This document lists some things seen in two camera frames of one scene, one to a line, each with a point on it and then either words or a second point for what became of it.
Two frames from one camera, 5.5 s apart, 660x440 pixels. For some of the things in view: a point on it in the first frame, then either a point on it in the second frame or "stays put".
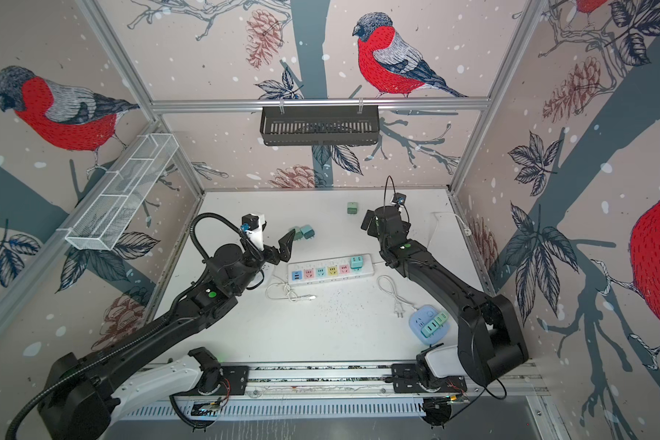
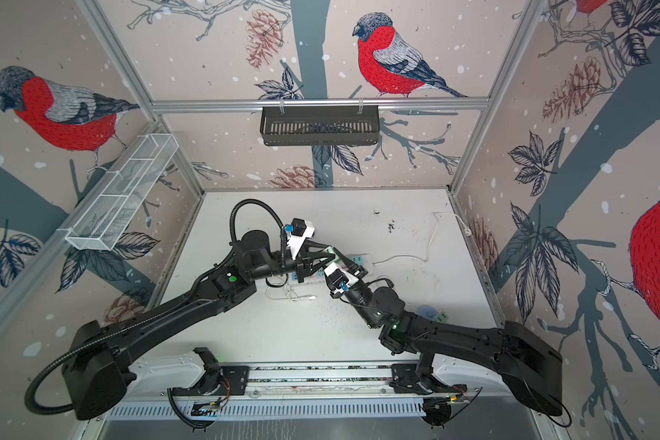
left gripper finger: [285, 246] to [317, 255]
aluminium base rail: [341, 390] stays put
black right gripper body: [374, 229] to [362, 294]
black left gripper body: [269, 254] to [301, 267]
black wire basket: [320, 126] stays put
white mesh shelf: [119, 194] stays put
